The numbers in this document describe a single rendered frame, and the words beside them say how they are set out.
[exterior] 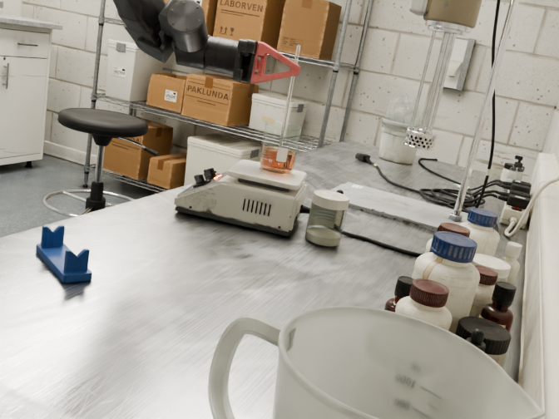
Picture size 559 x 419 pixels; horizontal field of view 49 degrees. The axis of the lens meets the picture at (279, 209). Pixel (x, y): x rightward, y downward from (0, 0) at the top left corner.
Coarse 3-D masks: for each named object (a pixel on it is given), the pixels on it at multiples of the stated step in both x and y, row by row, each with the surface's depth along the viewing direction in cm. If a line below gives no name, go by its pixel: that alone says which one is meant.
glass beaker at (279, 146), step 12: (276, 132) 99; (288, 132) 99; (300, 132) 101; (264, 144) 101; (276, 144) 99; (288, 144) 99; (264, 156) 101; (276, 156) 100; (288, 156) 100; (264, 168) 101; (276, 168) 100; (288, 168) 101
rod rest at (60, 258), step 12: (48, 228) 74; (60, 228) 75; (48, 240) 74; (60, 240) 75; (48, 252) 73; (60, 252) 74; (72, 252) 68; (84, 252) 69; (48, 264) 71; (60, 264) 70; (72, 264) 69; (84, 264) 70; (60, 276) 69; (72, 276) 68; (84, 276) 69
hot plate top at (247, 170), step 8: (240, 160) 107; (248, 160) 108; (232, 168) 100; (240, 168) 101; (248, 168) 102; (256, 168) 103; (232, 176) 98; (240, 176) 97; (248, 176) 97; (256, 176) 97; (264, 176) 98; (272, 176) 99; (280, 176) 100; (288, 176) 101; (296, 176) 102; (304, 176) 104; (272, 184) 97; (280, 184) 96; (288, 184) 96; (296, 184) 97
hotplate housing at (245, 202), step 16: (192, 192) 99; (208, 192) 98; (224, 192) 98; (240, 192) 97; (256, 192) 97; (272, 192) 97; (288, 192) 98; (304, 192) 107; (176, 208) 100; (192, 208) 99; (208, 208) 99; (224, 208) 98; (240, 208) 98; (256, 208) 97; (272, 208) 97; (288, 208) 97; (304, 208) 105; (240, 224) 99; (256, 224) 99; (272, 224) 98; (288, 224) 97
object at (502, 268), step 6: (474, 258) 84; (480, 258) 84; (486, 258) 85; (492, 258) 85; (474, 264) 82; (480, 264) 81; (486, 264) 82; (492, 264) 82; (498, 264) 83; (504, 264) 83; (498, 270) 81; (504, 270) 81; (498, 276) 81; (504, 276) 81
